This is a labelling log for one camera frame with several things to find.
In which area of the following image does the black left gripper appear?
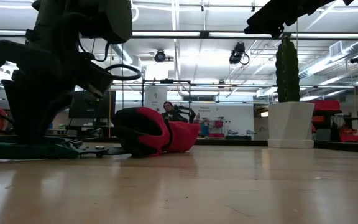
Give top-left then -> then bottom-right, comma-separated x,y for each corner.
0,40 -> 114,144

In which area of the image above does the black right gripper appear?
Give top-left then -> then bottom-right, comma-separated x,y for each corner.
243,0 -> 356,39

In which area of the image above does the red and black garden glove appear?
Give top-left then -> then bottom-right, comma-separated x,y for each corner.
112,106 -> 200,158

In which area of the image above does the black monitor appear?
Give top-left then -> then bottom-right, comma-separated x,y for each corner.
68,90 -> 117,119

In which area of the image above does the green cactus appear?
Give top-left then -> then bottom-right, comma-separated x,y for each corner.
275,35 -> 301,103

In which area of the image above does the black overhead light beam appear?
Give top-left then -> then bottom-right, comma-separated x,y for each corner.
0,29 -> 358,40

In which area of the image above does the red storage bin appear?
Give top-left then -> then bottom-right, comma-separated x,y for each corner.
312,99 -> 342,114
340,134 -> 358,143

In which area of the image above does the white plant pot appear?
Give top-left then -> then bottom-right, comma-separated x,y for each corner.
267,101 -> 316,149

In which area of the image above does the black round ceiling spotlight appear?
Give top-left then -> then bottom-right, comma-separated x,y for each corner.
154,49 -> 167,63

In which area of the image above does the person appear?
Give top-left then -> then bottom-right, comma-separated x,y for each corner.
162,101 -> 196,124

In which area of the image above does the black ceiling spotlight with cable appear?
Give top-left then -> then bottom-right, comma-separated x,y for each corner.
228,42 -> 250,65

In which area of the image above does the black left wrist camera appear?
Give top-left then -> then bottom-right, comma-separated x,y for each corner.
82,0 -> 134,45

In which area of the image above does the black tubular stand frame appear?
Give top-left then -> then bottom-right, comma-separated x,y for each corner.
140,79 -> 192,110

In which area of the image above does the black aluminium table frame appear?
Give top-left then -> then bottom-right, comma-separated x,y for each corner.
196,136 -> 358,154

